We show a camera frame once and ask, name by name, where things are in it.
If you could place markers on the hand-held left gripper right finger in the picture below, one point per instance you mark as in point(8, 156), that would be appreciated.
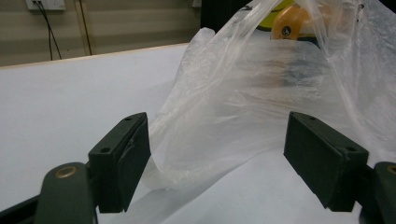
point(320, 157)

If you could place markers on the yellow and orange object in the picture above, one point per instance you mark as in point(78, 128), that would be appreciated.
point(288, 21)

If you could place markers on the clear plastic bag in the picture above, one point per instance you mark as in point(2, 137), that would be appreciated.
point(249, 102)

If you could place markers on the white wall socket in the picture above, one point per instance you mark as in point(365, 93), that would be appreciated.
point(46, 4)

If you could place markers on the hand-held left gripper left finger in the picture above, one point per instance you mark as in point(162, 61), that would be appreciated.
point(120, 168)

